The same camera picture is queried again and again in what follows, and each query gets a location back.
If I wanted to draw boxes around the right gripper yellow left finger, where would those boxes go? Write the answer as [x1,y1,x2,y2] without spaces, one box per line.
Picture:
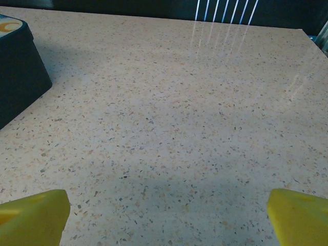
[0,189,71,246]

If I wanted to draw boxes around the dark box with painting lid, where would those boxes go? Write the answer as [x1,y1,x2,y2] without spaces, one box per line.
[0,13,53,130]

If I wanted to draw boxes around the aluminium frame post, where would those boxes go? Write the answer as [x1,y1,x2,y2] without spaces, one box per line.
[315,19,328,56]

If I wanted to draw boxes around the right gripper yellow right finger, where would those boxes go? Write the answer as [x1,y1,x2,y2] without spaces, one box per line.
[266,188,328,246]

